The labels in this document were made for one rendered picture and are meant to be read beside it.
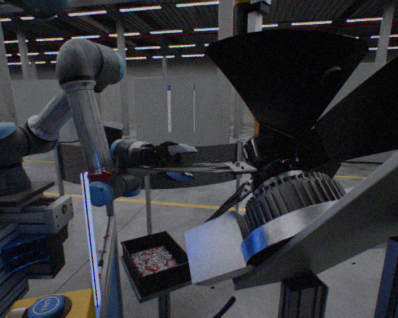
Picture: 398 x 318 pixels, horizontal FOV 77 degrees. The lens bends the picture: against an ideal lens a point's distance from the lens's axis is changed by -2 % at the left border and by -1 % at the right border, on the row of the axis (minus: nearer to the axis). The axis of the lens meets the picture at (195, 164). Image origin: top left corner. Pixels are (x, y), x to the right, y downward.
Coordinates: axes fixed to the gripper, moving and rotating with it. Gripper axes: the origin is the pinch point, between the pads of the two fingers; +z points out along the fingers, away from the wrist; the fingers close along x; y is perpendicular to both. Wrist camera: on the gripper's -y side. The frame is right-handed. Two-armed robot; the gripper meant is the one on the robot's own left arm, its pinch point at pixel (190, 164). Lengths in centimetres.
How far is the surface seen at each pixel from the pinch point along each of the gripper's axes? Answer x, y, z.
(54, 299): 13.6, -37.5, 9.7
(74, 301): 14.4, -35.4, 10.9
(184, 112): -45, 448, -405
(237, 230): 12.8, -0.4, 15.5
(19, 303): 15.0, -40.2, 5.8
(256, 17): -32.7, -0.9, 15.1
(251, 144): -6.7, 7.8, 12.8
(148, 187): 49, 103, -133
